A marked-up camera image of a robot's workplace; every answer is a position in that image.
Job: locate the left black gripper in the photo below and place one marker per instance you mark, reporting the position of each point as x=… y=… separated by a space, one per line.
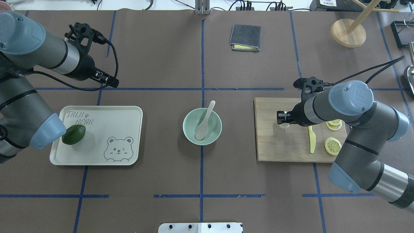
x=85 y=68

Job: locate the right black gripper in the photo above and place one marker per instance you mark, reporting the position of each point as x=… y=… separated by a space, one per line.
x=299 y=117

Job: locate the white ceramic spoon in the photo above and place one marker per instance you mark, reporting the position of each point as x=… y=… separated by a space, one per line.
x=202 y=128

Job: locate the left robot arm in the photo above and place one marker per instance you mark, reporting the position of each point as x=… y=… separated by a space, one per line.
x=27 y=120

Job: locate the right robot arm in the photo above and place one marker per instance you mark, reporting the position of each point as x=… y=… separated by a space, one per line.
x=372 y=124

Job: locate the light green bowl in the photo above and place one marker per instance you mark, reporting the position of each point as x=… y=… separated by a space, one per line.
x=192 y=121

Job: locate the yellow plastic knife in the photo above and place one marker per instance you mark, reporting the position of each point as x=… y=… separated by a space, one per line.
x=312 y=139

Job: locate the bamboo cutting board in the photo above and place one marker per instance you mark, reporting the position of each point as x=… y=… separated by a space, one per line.
x=291 y=144

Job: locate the top stacked lemon slice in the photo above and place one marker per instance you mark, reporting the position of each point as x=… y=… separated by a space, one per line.
x=334 y=126

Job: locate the stacked lemon slice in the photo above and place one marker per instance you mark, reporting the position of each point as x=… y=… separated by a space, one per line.
x=334 y=126
x=335 y=122

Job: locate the lower stacked lemon slice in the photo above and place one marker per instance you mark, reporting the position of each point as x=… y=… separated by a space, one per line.
x=335 y=122

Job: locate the lemon slice near knife tip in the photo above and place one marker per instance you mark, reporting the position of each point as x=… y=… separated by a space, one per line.
x=332 y=146

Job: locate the cream bear tray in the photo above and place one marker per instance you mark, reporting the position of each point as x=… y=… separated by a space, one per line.
x=112 y=136

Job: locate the yellow sponge under cloth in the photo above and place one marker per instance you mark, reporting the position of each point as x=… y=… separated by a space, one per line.
x=245 y=48

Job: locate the grey folded cloth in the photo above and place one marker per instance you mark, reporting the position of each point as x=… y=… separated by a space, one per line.
x=248 y=35

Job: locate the wooden stand base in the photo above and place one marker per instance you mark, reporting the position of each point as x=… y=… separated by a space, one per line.
x=350 y=33

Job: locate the metal scoop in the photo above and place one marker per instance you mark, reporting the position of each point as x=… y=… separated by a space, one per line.
x=409 y=73

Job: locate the black tray at edge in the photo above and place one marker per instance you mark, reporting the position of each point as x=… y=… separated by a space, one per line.
x=403 y=33

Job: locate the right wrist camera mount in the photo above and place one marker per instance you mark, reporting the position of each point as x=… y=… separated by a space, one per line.
x=310 y=87

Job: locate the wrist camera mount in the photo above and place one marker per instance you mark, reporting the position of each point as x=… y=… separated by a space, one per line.
x=82 y=36
x=310 y=87

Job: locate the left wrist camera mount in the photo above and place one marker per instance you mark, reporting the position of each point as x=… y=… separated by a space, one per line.
x=82 y=36

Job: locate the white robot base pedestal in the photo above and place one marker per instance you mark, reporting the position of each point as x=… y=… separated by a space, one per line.
x=209 y=227

